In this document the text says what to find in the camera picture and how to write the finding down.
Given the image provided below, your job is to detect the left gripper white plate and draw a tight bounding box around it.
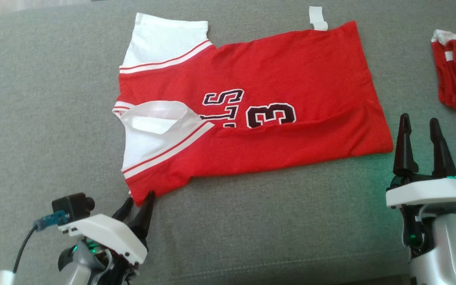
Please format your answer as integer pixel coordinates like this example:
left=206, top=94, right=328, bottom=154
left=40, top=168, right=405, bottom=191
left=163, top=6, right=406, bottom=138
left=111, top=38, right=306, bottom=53
left=58, top=191, right=156, bottom=266

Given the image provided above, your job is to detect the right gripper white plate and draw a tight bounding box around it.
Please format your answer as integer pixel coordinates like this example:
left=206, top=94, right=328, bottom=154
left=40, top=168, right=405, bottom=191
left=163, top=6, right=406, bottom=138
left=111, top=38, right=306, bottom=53
left=386, top=113, right=456, bottom=209

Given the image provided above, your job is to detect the red white basketball jersey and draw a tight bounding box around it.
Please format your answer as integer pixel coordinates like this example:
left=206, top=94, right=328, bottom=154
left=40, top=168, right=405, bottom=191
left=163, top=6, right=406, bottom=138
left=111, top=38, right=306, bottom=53
left=112, top=6, right=394, bottom=206

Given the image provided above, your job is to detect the grey fabric sofa seat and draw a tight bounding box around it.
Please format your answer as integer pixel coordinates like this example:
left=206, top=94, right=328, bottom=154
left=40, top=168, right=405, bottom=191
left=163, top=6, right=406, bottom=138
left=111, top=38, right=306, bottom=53
left=0, top=0, right=456, bottom=285

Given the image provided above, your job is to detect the left cable teal connector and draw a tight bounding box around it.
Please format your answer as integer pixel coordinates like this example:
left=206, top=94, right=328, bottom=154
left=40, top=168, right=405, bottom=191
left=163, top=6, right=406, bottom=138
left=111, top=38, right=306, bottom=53
left=12, top=211, right=69, bottom=274

